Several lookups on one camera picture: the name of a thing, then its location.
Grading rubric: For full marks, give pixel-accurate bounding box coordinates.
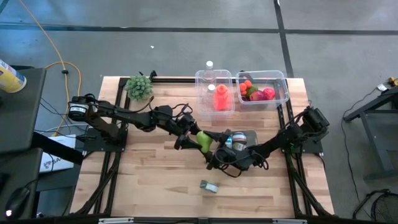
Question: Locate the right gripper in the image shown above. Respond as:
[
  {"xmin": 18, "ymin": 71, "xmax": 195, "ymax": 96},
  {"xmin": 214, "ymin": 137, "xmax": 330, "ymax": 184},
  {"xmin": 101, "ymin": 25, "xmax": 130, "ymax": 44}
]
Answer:
[{"xmin": 205, "ymin": 129, "xmax": 257, "ymax": 171}]

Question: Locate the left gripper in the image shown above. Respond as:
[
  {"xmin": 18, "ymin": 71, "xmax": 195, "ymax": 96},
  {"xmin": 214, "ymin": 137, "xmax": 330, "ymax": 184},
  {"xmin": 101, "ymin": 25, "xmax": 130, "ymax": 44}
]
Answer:
[{"xmin": 169, "ymin": 112, "xmax": 205, "ymax": 151}]

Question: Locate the green pear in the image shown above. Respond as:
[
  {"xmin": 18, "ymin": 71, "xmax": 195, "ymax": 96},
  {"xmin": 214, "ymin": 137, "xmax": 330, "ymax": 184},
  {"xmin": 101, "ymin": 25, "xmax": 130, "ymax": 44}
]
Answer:
[{"xmin": 195, "ymin": 130, "xmax": 215, "ymax": 154}]

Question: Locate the green label tin can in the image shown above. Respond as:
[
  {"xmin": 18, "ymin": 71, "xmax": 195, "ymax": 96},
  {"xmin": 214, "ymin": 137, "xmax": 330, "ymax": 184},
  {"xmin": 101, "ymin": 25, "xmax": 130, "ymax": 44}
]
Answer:
[
  {"xmin": 199, "ymin": 179, "xmax": 220, "ymax": 194},
  {"xmin": 231, "ymin": 131, "xmax": 249, "ymax": 152}
]

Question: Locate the orange-red squeeze bottle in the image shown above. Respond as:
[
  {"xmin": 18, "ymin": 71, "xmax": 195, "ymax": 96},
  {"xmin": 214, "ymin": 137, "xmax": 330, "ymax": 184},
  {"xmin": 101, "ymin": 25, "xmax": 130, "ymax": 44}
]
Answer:
[{"xmin": 213, "ymin": 83, "xmax": 233, "ymax": 111}]

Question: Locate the clear water bottle white cap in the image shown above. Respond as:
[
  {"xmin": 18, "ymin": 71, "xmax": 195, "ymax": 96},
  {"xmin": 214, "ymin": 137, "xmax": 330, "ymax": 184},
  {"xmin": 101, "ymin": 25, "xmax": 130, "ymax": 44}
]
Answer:
[
  {"xmin": 204, "ymin": 60, "xmax": 215, "ymax": 78},
  {"xmin": 202, "ymin": 83, "xmax": 217, "ymax": 106}
]

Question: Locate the dark red apple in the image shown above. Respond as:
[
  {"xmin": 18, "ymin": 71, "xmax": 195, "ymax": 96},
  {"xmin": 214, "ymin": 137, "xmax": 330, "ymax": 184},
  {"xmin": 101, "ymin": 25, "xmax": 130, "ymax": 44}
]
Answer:
[{"xmin": 249, "ymin": 90, "xmax": 267, "ymax": 102}]

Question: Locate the clear plastic bin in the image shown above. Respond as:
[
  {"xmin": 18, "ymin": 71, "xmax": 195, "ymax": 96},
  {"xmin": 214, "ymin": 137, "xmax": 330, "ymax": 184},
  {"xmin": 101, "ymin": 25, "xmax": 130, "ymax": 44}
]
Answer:
[
  {"xmin": 195, "ymin": 68, "xmax": 236, "ymax": 121},
  {"xmin": 235, "ymin": 70, "xmax": 290, "ymax": 112}
]

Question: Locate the grey plastic tray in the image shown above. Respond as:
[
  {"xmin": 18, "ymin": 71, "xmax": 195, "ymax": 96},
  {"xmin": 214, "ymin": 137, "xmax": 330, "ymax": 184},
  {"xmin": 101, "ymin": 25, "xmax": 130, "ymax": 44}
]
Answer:
[{"xmin": 218, "ymin": 129, "xmax": 262, "ymax": 162}]

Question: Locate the green spiky plant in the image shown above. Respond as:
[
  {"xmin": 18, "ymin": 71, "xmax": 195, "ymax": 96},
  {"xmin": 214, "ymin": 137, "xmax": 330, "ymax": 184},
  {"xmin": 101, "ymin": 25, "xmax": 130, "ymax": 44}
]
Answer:
[{"xmin": 124, "ymin": 74, "xmax": 154, "ymax": 102}]

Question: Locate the white printed box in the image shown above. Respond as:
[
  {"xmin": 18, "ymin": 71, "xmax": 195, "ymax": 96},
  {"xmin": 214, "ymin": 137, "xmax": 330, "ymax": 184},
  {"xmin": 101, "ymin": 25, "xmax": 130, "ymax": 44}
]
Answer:
[{"xmin": 39, "ymin": 133, "xmax": 77, "ymax": 174}]

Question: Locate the black metal bar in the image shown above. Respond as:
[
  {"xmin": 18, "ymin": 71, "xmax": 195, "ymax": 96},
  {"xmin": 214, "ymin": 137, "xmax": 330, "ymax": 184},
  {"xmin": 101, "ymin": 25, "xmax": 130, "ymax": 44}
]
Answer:
[{"xmin": 30, "ymin": 132, "xmax": 85, "ymax": 165}]

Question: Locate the black metal stand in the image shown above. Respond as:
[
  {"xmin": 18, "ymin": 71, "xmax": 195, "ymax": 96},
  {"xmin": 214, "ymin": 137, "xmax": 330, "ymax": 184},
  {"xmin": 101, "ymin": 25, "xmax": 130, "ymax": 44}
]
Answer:
[{"xmin": 343, "ymin": 85, "xmax": 398, "ymax": 182}]

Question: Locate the black desk top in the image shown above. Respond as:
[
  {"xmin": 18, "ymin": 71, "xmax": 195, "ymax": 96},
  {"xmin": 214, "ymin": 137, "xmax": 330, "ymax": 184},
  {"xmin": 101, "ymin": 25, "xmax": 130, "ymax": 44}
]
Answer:
[
  {"xmin": 0, "ymin": 65, "xmax": 47, "ymax": 154},
  {"xmin": 0, "ymin": 147, "xmax": 44, "ymax": 220}
]

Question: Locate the black computer mouse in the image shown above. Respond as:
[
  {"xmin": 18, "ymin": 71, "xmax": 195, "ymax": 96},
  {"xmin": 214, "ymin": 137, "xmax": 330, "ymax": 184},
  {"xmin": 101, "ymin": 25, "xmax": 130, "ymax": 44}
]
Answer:
[{"xmin": 4, "ymin": 186, "xmax": 31, "ymax": 218}]

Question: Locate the yellow canister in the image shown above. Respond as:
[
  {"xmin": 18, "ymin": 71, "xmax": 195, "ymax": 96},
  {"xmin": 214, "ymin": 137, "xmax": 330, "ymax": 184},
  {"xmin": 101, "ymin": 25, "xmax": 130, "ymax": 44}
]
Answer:
[{"xmin": 0, "ymin": 58, "xmax": 27, "ymax": 93}]

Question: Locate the silver bracket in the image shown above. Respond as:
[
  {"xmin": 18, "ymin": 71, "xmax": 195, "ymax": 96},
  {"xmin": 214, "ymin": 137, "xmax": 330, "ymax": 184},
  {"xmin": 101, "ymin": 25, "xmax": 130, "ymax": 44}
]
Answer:
[
  {"xmin": 98, "ymin": 217, "xmax": 135, "ymax": 224},
  {"xmin": 272, "ymin": 218, "xmax": 308, "ymax": 224}
]

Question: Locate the yellow extension cable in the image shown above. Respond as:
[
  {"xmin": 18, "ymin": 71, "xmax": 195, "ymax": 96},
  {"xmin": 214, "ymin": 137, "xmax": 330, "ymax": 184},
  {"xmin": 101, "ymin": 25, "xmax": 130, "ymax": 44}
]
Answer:
[{"xmin": 17, "ymin": 0, "xmax": 85, "ymax": 138}]

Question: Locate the black wire fan guard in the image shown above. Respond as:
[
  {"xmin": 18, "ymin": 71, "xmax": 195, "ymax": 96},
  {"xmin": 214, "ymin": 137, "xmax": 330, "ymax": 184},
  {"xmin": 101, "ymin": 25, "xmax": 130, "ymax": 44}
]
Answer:
[{"xmin": 353, "ymin": 188, "xmax": 398, "ymax": 223}]

